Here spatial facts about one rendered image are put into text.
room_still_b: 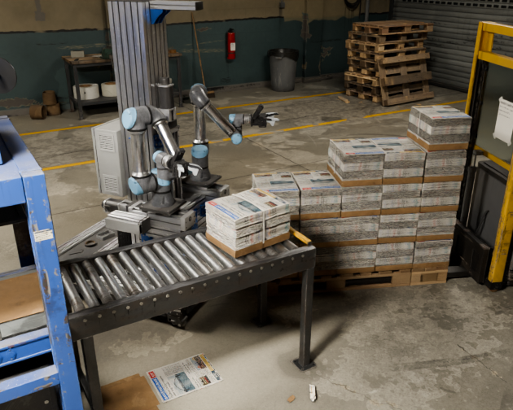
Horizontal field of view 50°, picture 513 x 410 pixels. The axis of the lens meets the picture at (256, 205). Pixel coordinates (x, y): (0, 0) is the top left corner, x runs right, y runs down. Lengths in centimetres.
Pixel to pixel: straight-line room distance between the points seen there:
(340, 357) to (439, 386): 59
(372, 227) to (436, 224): 49
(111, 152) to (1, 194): 180
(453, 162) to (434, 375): 145
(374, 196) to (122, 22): 200
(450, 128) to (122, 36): 221
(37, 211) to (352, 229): 241
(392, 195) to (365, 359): 115
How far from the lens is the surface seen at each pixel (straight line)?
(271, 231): 298
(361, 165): 375
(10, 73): 283
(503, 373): 369
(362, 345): 365
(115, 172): 381
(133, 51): 354
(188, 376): 338
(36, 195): 207
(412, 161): 388
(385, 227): 401
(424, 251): 423
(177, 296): 269
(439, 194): 406
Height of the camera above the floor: 221
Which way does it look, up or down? 24 degrees down
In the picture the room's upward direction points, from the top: straight up
